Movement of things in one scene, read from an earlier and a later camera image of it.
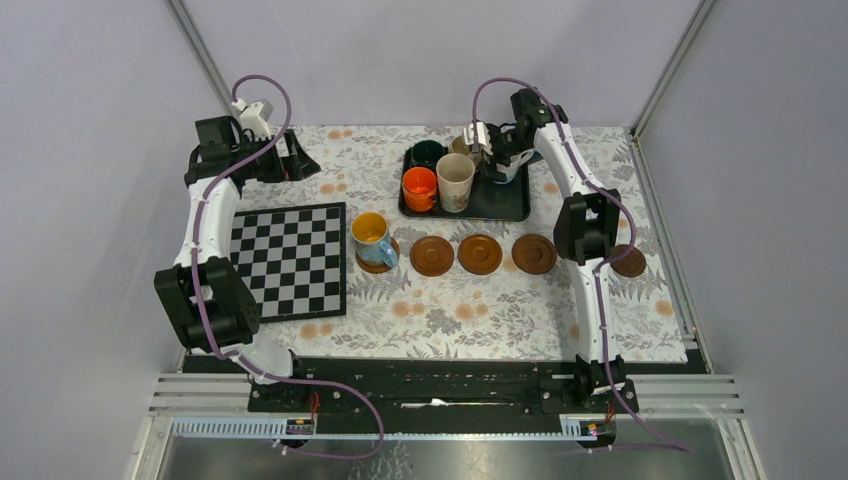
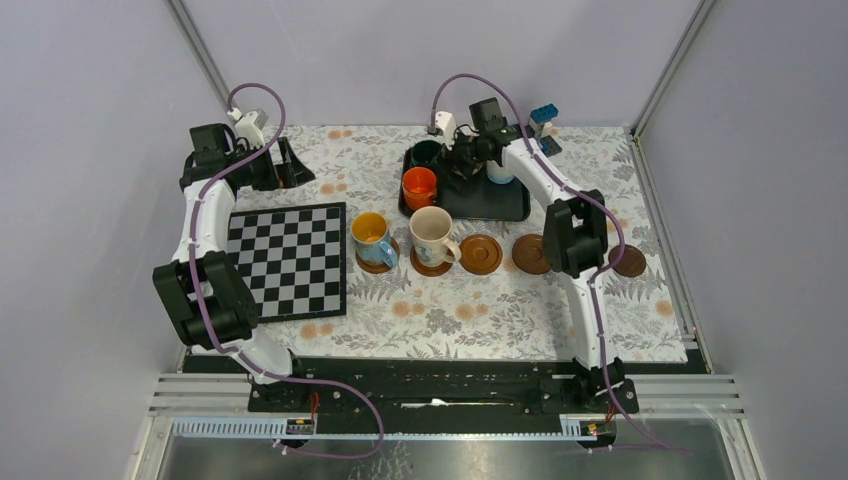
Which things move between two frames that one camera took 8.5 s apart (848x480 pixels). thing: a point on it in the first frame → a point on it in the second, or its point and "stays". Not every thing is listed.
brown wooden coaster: (376, 269) stays
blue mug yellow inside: (373, 240) stays
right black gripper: (492, 160) → (449, 159)
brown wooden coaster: (431, 256) stays
